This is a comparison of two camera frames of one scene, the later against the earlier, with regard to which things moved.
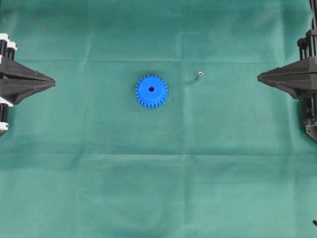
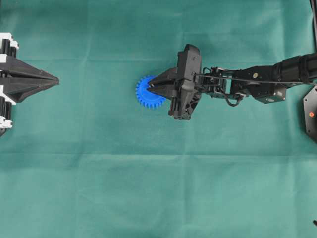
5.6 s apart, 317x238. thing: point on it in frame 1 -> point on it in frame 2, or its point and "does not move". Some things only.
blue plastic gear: [151, 91] does not move
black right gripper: [307, 76] -> [185, 94]
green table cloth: [157, 126] does not move
